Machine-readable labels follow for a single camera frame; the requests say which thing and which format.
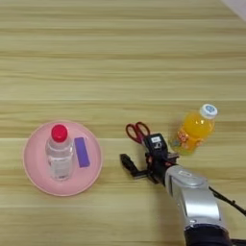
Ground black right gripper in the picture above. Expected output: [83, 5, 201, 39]
[119, 153, 181, 186]

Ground red handled scissors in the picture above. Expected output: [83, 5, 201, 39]
[125, 121, 151, 145]

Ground purple rectangular block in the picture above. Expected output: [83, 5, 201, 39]
[73, 136, 91, 169]

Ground clear bottle red cap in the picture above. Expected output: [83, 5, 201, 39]
[45, 123, 75, 182]

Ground black box white label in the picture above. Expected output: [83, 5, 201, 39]
[142, 133, 169, 159]

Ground orange juice bottle white cap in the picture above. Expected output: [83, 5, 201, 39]
[168, 103, 219, 157]

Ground pink round plate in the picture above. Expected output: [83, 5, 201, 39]
[22, 120, 104, 197]

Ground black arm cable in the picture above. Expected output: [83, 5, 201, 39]
[209, 185, 246, 217]

